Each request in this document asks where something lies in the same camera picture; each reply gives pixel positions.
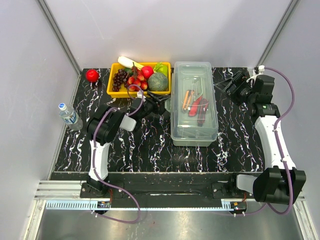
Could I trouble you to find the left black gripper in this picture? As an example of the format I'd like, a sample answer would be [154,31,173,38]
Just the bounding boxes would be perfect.
[139,92,171,121]

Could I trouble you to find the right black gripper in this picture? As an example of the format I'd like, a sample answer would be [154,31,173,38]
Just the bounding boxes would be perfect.
[214,71,257,107]

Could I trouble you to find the orange handled tool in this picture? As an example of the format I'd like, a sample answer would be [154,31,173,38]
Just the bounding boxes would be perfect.
[182,89,195,112]

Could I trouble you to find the clear plastic tool box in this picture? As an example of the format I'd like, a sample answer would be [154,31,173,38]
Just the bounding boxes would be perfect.
[170,61,219,147]

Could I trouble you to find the red handled pliers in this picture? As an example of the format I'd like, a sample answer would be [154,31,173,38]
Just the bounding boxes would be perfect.
[188,96,202,117]

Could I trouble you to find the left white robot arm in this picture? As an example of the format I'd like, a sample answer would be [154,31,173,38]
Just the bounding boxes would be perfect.
[86,91,170,198]

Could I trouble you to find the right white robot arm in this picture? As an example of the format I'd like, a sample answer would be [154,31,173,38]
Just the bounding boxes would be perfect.
[216,70,307,207]

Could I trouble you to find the green netted melon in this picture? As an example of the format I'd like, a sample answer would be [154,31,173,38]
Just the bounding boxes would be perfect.
[147,72,169,92]

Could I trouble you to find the red lychee fruit bunch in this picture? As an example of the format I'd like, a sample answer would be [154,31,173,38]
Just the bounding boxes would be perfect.
[127,65,148,92]

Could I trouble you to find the green pepper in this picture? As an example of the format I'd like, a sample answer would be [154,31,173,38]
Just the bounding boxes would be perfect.
[153,62,169,77]

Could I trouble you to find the red apple in tray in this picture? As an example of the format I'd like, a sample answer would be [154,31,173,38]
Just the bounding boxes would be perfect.
[141,65,154,80]

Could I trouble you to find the dark purple grape bunch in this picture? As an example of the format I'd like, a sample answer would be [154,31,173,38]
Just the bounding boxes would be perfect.
[112,69,128,92]

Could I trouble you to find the white radish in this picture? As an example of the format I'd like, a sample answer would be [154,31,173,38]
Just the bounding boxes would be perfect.
[117,56,144,70]

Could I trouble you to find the yellow plastic tray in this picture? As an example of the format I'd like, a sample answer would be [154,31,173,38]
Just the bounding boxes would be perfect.
[106,62,172,98]

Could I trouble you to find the red apple on table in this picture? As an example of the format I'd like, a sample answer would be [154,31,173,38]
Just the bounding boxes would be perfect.
[85,69,100,83]

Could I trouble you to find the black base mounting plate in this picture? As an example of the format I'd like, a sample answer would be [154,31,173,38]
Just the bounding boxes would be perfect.
[79,172,258,208]

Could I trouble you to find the plastic water bottle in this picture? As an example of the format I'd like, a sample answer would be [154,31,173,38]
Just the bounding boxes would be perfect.
[58,103,83,131]

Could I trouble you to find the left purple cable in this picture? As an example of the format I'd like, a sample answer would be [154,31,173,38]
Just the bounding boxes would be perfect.
[91,84,142,224]

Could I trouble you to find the aluminium frame rail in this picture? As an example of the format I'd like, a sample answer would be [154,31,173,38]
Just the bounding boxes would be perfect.
[34,180,83,200]

